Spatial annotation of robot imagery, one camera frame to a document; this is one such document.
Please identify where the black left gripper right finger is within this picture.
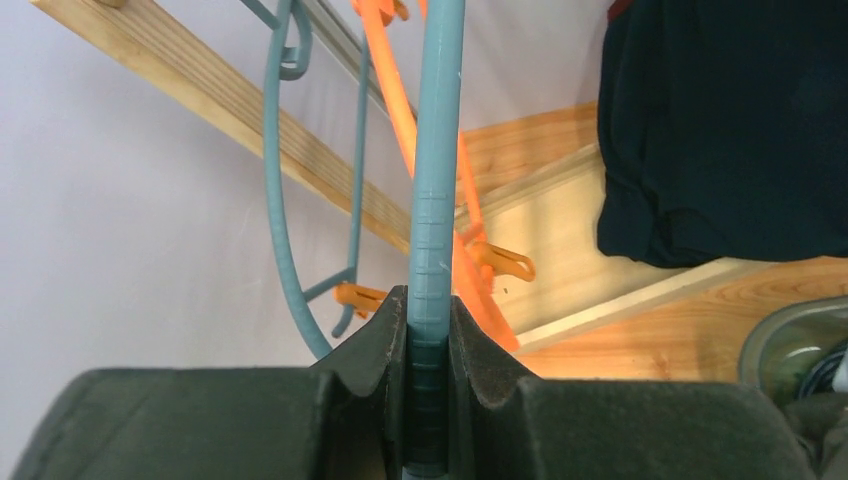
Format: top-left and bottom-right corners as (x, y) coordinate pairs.
(448, 300), (814, 479)

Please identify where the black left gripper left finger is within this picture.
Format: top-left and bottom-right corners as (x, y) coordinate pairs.
(12, 286), (407, 479)

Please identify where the orange hanger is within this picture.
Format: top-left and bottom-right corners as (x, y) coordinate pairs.
(353, 1), (536, 352)

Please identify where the grey-blue clip hanger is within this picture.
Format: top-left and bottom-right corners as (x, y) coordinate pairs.
(238, 0), (389, 361)

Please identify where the clear plastic basket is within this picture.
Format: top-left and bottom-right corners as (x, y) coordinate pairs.
(737, 295), (847, 406)

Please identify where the dark navy tank top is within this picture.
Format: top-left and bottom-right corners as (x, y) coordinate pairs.
(597, 0), (847, 268)

